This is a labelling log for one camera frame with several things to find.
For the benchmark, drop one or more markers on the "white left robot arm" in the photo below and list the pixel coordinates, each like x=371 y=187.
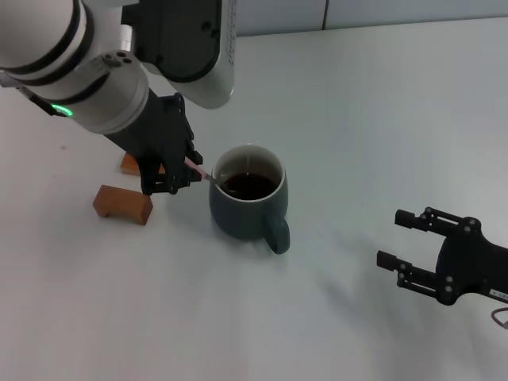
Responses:
x=99 y=91

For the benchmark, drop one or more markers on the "arched wooden block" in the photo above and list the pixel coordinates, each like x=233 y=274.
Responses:
x=127 y=204

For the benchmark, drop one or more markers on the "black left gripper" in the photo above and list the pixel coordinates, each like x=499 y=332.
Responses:
x=158 y=139

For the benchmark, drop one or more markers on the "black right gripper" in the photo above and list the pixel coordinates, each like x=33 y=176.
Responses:
x=464 y=266

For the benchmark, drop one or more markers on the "dark coffee liquid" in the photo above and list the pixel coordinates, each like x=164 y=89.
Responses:
x=254 y=186

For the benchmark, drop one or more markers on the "grey ceramic mug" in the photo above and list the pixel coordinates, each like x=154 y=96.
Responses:
x=234 y=218

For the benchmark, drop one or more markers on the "flat wooden block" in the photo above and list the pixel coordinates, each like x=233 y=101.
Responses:
x=129 y=164

